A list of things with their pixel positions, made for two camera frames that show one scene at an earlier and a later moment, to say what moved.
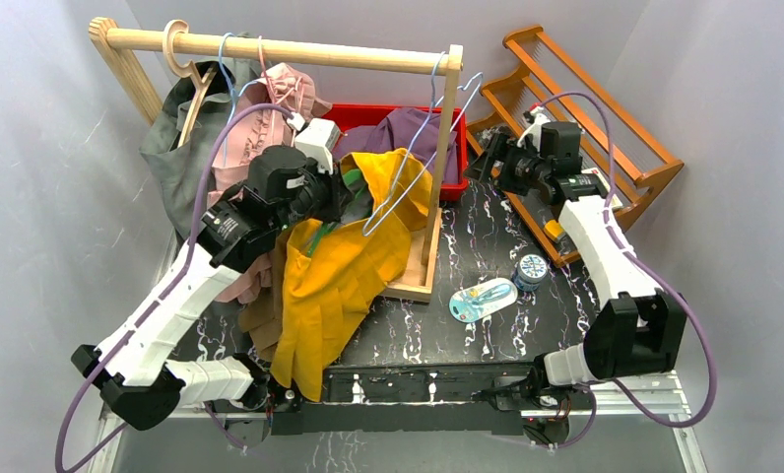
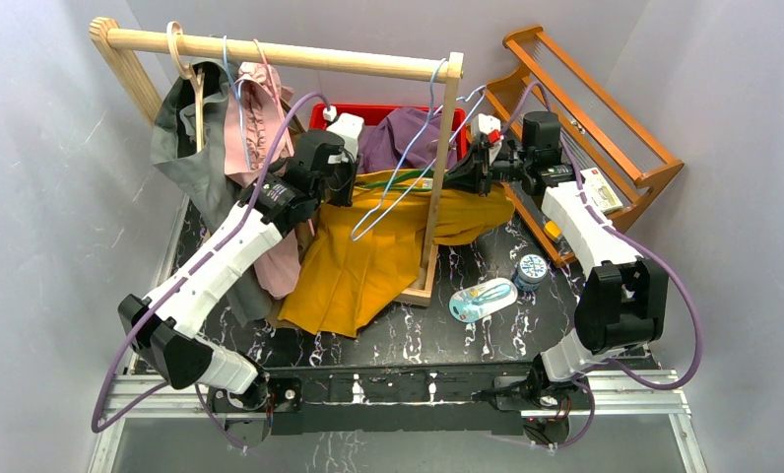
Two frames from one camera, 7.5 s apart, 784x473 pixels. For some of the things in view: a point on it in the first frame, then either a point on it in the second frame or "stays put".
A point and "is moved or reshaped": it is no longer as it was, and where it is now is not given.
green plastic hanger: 354,179 to 419,180
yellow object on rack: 554,229 stays put
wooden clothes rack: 112,40 stays put
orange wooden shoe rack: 548,137 stays put
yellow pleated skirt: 336,270 is moved or reshaped
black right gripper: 501,148 to 475,174
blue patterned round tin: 531,270 stays put
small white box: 616,202 stays put
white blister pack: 477,301 stays put
